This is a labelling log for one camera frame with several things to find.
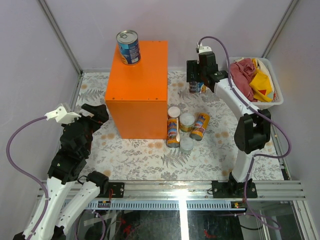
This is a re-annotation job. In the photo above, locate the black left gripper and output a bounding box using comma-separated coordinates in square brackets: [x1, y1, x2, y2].
[64, 104, 110, 157]

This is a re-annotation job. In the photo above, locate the blue tin can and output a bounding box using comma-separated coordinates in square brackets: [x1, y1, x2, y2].
[189, 81, 207, 94]
[116, 29, 141, 65]

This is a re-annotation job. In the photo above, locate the orange wooden box shelf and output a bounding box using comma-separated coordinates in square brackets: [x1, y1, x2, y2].
[104, 40, 168, 140]

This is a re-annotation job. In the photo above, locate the yellow porridge can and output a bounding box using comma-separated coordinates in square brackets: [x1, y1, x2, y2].
[189, 113, 211, 141]

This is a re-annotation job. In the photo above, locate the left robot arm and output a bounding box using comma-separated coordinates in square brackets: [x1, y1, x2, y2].
[6, 103, 110, 240]

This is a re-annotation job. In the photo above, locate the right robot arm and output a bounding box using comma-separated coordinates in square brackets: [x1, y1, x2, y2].
[186, 51, 271, 198]

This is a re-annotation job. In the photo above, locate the rear can white lid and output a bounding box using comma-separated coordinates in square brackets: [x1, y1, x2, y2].
[167, 106, 181, 119]

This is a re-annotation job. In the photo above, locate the upright yellow can white lid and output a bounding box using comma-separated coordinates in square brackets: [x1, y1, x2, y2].
[179, 112, 195, 133]

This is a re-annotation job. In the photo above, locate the pink cloth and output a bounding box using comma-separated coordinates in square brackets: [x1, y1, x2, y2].
[230, 58, 257, 102]

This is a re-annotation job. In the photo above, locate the yellow cloth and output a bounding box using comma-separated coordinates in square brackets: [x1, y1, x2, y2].
[249, 58, 275, 103]

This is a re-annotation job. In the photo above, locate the lying yellow can with spoon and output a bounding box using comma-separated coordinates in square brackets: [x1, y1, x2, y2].
[166, 118, 180, 148]

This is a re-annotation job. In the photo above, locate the white plastic basket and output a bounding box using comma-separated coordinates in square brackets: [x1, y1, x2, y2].
[229, 57, 284, 109]

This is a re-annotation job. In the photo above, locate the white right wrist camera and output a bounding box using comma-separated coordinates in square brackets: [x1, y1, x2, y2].
[195, 42, 212, 54]

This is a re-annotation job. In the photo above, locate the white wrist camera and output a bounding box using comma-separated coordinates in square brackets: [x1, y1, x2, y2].
[44, 103, 81, 125]
[195, 42, 212, 54]

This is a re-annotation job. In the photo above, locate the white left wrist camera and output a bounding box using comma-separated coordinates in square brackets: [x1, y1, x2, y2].
[44, 103, 81, 125]

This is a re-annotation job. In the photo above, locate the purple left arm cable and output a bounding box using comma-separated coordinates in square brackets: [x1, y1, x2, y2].
[6, 117, 51, 240]

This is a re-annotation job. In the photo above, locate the aluminium mounting rail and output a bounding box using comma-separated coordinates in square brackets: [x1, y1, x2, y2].
[37, 180, 307, 201]

